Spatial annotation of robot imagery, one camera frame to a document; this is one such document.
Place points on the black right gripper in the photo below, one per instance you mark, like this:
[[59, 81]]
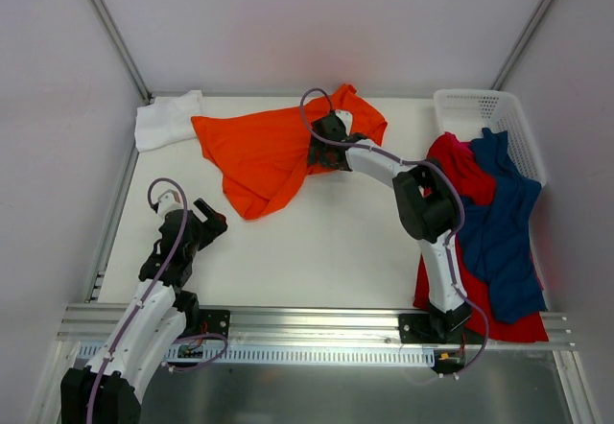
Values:
[[321, 153]]

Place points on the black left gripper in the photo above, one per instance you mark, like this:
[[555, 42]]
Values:
[[202, 223]]

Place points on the orange t shirt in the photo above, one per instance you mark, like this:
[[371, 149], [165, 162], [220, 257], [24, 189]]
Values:
[[263, 157]]

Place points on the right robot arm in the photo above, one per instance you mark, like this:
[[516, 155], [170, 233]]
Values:
[[429, 210]]

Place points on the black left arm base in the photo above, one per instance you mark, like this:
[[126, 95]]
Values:
[[215, 321]]

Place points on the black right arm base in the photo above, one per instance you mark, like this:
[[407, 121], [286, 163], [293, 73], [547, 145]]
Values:
[[426, 328]]

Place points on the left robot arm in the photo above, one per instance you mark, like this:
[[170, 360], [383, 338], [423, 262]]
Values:
[[111, 386]]

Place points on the white folded t shirt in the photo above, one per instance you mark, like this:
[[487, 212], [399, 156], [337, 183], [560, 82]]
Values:
[[166, 121]]

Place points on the magenta garment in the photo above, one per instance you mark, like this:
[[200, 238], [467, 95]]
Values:
[[465, 147]]

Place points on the white plastic basket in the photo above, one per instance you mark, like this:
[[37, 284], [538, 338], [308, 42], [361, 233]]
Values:
[[465, 112]]

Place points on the blue t shirt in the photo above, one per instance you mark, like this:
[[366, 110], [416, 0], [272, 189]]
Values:
[[495, 238]]

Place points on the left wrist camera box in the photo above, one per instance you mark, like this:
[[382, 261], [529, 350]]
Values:
[[169, 201]]

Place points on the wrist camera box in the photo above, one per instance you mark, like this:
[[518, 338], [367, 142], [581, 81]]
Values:
[[347, 119], [169, 201]]

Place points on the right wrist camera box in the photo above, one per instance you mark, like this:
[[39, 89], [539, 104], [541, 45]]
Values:
[[347, 119]]

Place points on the white slotted cable duct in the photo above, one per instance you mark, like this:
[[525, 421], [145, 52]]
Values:
[[303, 355]]

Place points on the aluminium mounting rail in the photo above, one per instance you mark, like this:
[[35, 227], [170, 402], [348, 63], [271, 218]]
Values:
[[260, 325]]

